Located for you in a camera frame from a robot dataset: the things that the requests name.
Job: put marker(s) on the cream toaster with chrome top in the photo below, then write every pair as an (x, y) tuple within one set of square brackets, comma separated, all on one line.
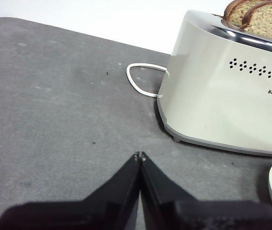
[(212, 100)]

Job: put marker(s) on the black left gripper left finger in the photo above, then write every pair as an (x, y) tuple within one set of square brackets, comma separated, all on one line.
[(97, 213)]

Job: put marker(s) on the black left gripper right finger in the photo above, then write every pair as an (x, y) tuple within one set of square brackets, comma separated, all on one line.
[(198, 215)]

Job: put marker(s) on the brown toasted bread slice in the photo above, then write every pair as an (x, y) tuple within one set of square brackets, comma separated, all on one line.
[(270, 21), (236, 13)]

